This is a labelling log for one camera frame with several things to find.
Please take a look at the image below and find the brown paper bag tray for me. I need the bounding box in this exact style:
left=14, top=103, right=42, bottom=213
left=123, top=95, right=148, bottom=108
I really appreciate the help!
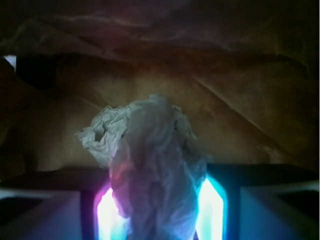
left=0, top=0, right=320, bottom=180

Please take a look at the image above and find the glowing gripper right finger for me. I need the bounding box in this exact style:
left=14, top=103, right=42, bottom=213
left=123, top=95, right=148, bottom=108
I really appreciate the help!
left=194, top=164, right=240, bottom=240

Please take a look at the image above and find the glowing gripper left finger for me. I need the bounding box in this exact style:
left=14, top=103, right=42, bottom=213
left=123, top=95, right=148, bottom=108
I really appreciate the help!
left=80, top=183, right=128, bottom=240

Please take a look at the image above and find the white paper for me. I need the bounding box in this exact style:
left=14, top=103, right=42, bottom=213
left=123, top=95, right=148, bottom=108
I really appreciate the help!
left=76, top=94, right=207, bottom=240

